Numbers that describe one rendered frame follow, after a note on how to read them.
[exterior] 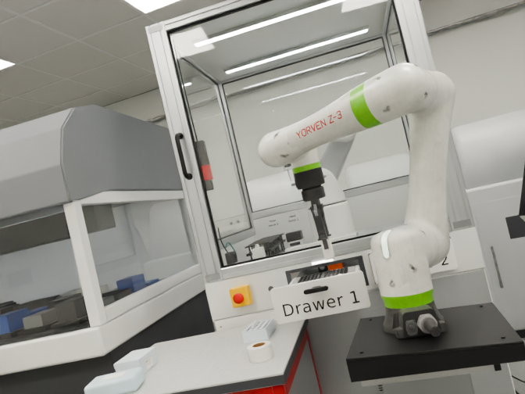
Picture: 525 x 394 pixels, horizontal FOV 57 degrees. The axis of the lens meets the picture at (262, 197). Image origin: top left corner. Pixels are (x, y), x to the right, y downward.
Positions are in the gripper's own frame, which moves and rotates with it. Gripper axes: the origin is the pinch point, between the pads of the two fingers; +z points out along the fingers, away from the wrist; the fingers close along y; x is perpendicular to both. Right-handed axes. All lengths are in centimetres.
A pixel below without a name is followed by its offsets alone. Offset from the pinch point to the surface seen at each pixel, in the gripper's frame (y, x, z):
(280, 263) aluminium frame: -21.6, -21.1, 5.2
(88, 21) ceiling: -170, -148, -171
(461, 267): -23, 41, 21
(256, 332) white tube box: 6.2, -28.6, 20.9
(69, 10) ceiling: -148, -148, -173
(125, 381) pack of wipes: 36, -60, 18
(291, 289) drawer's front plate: 11.9, -12.3, 8.0
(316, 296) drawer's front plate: 11.9, -5.6, 11.6
